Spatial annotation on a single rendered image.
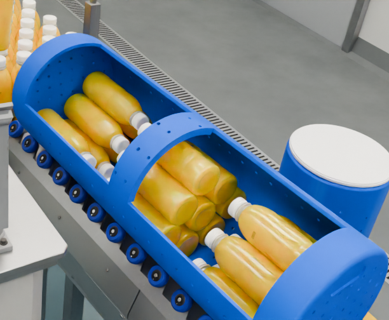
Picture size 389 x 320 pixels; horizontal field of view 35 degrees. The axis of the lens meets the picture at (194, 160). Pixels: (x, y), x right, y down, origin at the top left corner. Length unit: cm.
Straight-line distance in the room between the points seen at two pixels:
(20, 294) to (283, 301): 42
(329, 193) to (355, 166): 11
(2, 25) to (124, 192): 56
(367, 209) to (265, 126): 224
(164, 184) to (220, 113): 264
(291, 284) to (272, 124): 291
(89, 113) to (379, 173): 73
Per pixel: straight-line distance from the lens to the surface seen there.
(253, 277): 107
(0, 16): 155
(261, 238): 109
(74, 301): 206
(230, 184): 126
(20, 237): 105
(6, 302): 108
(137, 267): 132
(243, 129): 372
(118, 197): 121
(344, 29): 516
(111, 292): 138
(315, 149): 163
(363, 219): 164
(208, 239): 114
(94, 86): 151
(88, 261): 143
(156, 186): 121
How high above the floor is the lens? 185
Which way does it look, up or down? 34 degrees down
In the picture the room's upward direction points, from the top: 11 degrees clockwise
